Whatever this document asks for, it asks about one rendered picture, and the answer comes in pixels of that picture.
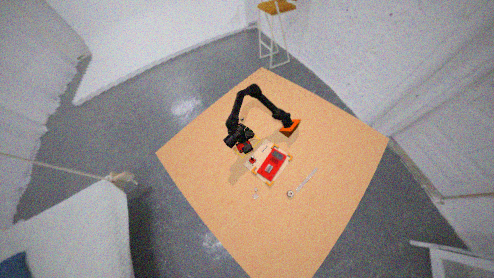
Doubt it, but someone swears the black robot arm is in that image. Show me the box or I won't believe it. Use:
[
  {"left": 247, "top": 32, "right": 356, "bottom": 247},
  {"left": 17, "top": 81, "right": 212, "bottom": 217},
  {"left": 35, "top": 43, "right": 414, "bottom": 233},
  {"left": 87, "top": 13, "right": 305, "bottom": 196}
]
[{"left": 223, "top": 84, "right": 295, "bottom": 148}]

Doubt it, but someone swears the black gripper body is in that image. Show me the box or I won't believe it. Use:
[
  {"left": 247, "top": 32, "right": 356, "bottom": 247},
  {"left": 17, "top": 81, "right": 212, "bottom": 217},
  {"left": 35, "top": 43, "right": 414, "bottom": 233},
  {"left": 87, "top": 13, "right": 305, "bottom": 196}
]
[{"left": 238, "top": 135, "right": 253, "bottom": 154}]

